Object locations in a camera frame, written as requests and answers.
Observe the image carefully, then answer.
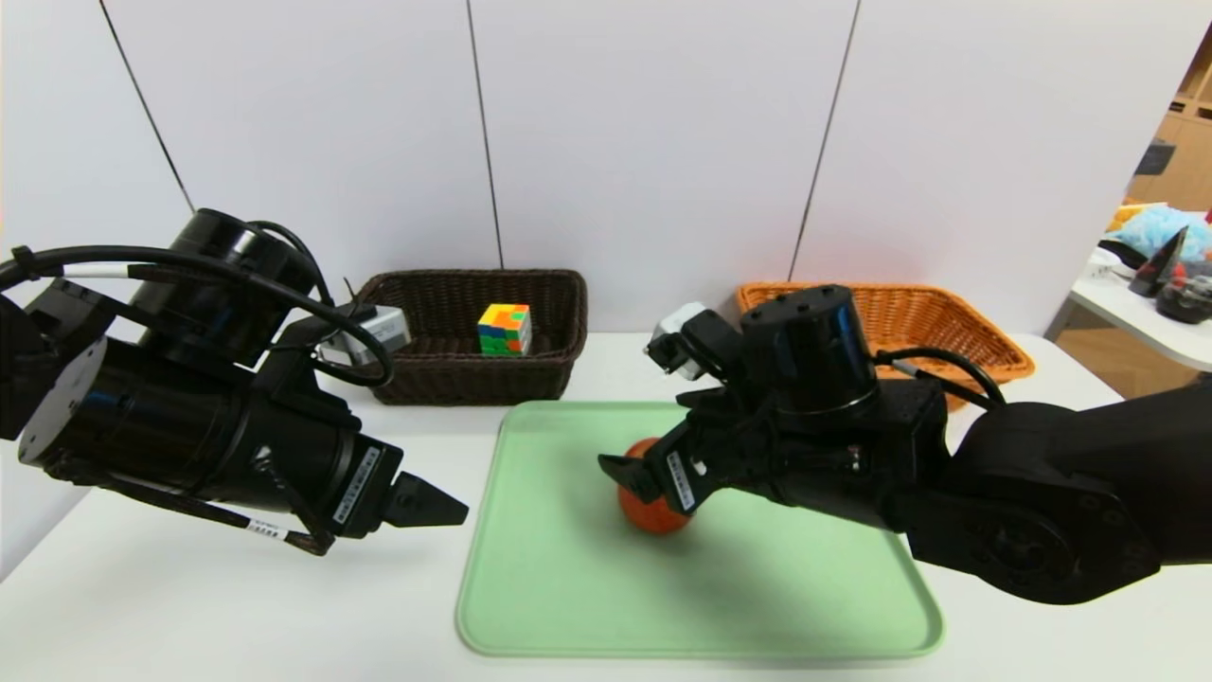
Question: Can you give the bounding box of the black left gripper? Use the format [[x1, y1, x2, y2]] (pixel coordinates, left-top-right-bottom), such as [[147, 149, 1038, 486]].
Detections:
[[225, 386, 471, 541]]

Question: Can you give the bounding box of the black left camera bracket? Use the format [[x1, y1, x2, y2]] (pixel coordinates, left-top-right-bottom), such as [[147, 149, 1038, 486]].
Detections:
[[248, 313, 365, 432]]

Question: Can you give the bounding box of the orange wicker basket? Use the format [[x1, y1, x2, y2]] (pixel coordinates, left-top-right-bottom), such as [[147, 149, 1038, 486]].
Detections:
[[737, 282, 1036, 413]]

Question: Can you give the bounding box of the dark grey box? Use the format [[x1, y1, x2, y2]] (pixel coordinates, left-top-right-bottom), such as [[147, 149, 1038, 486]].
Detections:
[[1133, 140, 1177, 178]]

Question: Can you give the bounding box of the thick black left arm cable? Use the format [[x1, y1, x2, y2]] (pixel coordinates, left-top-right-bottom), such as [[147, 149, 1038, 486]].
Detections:
[[0, 221, 396, 387]]

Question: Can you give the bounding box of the light blue plush toy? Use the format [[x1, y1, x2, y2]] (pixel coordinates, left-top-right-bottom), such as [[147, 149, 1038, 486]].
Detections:
[[1127, 206, 1212, 263]]

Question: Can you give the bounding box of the white side table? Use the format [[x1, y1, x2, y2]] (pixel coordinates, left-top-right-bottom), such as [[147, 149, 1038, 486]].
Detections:
[[1070, 248, 1212, 373]]

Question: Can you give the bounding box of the light green plastic tray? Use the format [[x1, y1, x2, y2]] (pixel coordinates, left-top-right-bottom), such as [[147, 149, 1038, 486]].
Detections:
[[456, 401, 944, 658]]

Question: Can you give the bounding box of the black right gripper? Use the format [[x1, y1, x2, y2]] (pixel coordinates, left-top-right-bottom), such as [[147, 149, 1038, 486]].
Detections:
[[597, 399, 781, 515]]

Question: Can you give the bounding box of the thin labelled left arm cable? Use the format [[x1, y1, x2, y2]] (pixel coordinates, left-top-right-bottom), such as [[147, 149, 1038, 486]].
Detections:
[[57, 464, 337, 558]]

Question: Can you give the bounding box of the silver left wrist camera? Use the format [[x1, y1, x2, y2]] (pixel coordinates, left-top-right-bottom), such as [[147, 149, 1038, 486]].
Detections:
[[317, 305, 413, 372]]

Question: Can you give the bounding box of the black round container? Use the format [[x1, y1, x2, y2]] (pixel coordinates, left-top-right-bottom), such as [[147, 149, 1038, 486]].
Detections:
[[1155, 273, 1212, 326]]

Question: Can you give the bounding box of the red apple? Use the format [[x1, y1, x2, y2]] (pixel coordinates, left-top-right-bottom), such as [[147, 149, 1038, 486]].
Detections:
[[617, 438, 697, 535]]

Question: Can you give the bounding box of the black cone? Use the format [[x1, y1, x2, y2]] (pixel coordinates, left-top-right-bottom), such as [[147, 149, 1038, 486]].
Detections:
[[1127, 227, 1186, 298]]

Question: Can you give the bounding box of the colourful puzzle cube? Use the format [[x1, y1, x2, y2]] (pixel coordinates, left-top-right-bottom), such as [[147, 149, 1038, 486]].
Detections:
[[477, 303, 533, 358]]

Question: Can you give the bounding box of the wooden cabinet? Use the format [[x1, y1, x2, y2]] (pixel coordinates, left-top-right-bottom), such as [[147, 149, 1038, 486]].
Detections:
[[1127, 19, 1212, 211]]

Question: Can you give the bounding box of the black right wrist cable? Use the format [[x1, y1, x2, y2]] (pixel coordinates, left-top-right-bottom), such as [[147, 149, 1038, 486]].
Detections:
[[876, 346, 1007, 410]]

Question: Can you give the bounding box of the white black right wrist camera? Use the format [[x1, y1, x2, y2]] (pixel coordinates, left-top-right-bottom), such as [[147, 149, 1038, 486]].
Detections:
[[646, 301, 746, 382]]

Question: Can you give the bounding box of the dark brown wicker basket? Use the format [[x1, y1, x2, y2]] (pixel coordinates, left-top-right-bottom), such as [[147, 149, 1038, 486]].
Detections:
[[352, 270, 588, 406]]

